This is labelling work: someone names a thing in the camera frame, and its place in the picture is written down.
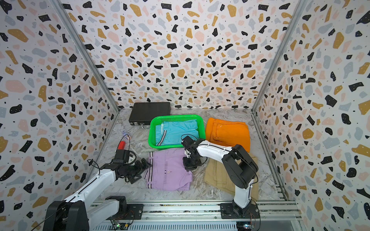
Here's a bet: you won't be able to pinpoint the black hard carry case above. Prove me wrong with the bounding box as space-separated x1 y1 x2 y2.
129 102 171 126

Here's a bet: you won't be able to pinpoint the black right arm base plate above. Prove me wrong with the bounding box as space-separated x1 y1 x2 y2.
220 203 260 219

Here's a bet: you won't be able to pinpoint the aluminium corner post right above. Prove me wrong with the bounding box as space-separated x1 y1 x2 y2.
251 0 307 114

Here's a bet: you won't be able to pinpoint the aluminium corner post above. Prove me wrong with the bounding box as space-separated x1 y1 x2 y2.
50 0 119 112
251 0 307 114

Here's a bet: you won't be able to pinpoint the purple pants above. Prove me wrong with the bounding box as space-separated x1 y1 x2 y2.
145 148 193 192

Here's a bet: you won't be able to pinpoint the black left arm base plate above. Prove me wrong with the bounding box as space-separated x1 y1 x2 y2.
109 204 144 220

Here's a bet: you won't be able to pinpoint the red rectangular block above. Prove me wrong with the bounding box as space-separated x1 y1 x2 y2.
117 141 126 150

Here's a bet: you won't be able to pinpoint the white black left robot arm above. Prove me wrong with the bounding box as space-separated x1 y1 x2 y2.
43 150 152 231

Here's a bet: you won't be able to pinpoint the orange pants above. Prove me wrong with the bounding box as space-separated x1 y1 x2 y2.
205 118 251 152

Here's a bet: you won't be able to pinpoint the teal pants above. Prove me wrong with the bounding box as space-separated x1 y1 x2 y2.
155 119 199 146

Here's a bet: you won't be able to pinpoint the aluminium corner post left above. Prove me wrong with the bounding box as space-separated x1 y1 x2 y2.
50 0 119 112

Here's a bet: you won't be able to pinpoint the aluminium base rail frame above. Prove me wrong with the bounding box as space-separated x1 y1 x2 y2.
93 201 306 231

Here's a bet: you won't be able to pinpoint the green plastic basket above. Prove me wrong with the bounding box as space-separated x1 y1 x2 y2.
148 115 206 150

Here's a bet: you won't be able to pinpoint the purple bunny toy figurine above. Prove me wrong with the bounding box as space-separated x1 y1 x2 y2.
122 131 131 140

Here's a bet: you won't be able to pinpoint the khaki pants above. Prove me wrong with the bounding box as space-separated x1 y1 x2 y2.
203 152 259 201

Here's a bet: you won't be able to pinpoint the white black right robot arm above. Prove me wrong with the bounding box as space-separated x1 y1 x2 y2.
182 136 258 218

